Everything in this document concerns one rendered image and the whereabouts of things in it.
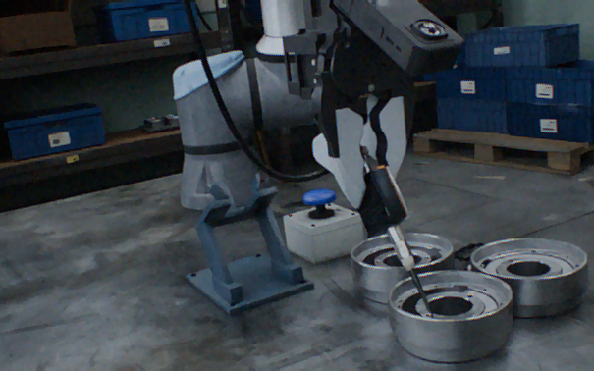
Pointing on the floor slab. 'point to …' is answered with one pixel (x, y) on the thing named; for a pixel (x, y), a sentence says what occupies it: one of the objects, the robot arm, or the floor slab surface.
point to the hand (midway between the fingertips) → (374, 190)
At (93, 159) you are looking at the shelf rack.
